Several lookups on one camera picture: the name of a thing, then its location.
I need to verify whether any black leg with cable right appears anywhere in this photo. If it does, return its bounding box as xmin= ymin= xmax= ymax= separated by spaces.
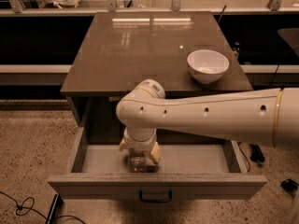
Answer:
xmin=238 ymin=142 xmax=265 ymax=173

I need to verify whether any black object floor right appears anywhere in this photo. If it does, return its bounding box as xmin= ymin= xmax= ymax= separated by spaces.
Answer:
xmin=281 ymin=179 xmax=298 ymax=193

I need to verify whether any black floor cable left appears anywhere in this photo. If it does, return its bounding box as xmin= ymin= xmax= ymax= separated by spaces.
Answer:
xmin=0 ymin=189 xmax=87 ymax=224

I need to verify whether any clear plastic water bottle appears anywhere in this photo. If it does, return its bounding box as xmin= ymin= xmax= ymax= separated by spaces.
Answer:
xmin=128 ymin=149 xmax=147 ymax=173

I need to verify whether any metal railing shelf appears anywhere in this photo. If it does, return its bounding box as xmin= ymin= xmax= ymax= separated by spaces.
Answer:
xmin=0 ymin=0 xmax=299 ymax=16

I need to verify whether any black bar on floor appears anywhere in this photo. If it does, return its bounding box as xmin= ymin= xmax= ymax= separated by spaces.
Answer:
xmin=45 ymin=194 xmax=64 ymax=224

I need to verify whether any open grey drawer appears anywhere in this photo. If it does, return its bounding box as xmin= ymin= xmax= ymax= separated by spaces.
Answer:
xmin=47 ymin=109 xmax=268 ymax=202

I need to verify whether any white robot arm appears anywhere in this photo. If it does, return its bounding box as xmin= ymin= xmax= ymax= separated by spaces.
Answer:
xmin=116 ymin=79 xmax=299 ymax=164

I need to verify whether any brown cabinet with glossy top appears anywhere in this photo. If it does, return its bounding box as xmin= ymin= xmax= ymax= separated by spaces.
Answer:
xmin=61 ymin=12 xmax=252 ymax=145

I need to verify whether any white bowl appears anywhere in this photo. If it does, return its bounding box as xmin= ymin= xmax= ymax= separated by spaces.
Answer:
xmin=187 ymin=49 xmax=230 ymax=84

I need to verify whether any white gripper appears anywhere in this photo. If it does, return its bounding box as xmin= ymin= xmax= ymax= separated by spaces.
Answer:
xmin=119 ymin=127 xmax=161 ymax=165

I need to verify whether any black drawer handle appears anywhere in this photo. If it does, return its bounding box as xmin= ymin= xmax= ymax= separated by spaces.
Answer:
xmin=138 ymin=190 xmax=173 ymax=203

